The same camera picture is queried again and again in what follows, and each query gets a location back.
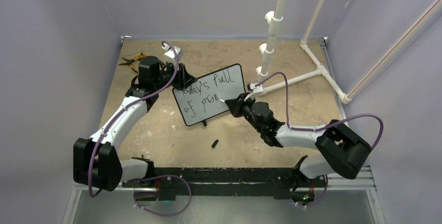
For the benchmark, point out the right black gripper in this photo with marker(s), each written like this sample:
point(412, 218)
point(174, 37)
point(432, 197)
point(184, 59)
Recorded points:
point(236, 104)

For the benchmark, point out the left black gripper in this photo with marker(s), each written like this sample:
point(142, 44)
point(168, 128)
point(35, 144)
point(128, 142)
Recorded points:
point(183, 78)

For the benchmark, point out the black framed whiteboard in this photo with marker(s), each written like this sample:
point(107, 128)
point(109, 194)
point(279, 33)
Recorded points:
point(200, 101)

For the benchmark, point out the black marker cap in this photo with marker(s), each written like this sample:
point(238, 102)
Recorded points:
point(214, 143)

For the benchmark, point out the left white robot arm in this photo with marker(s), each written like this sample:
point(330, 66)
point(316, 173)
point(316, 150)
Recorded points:
point(96, 163)

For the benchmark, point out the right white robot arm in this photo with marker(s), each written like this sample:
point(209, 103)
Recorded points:
point(341, 150)

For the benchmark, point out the yellow black pliers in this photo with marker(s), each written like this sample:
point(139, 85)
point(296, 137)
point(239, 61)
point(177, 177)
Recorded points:
point(130, 62)

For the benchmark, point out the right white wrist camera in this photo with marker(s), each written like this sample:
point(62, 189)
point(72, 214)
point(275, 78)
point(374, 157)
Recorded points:
point(254, 90)

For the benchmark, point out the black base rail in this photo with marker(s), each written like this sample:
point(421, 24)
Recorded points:
point(272, 182)

